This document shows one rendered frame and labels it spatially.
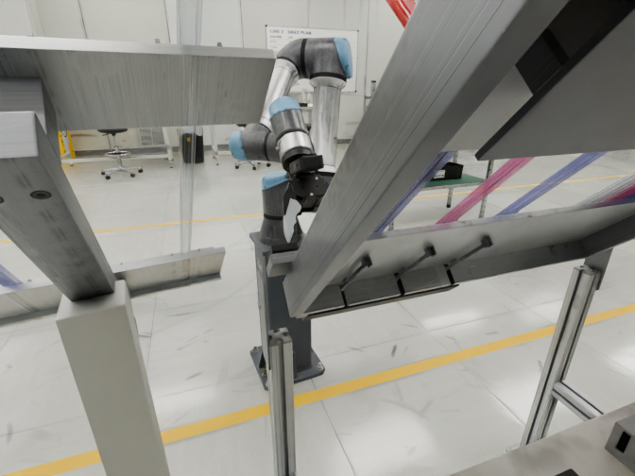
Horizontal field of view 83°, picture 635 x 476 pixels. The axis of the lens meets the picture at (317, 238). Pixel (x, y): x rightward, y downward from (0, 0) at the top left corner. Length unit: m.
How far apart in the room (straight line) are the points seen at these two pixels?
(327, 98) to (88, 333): 0.93
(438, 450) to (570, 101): 1.19
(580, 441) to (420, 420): 0.84
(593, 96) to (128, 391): 0.48
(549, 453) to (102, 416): 0.52
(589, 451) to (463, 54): 0.51
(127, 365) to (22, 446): 1.15
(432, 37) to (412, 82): 0.03
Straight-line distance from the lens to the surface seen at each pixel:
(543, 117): 0.26
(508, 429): 1.47
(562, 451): 0.59
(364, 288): 0.65
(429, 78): 0.21
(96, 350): 0.44
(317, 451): 1.28
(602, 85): 0.26
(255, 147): 0.95
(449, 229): 0.53
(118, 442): 0.52
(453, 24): 0.20
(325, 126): 1.15
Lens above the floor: 1.03
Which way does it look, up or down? 22 degrees down
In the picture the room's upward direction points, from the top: straight up
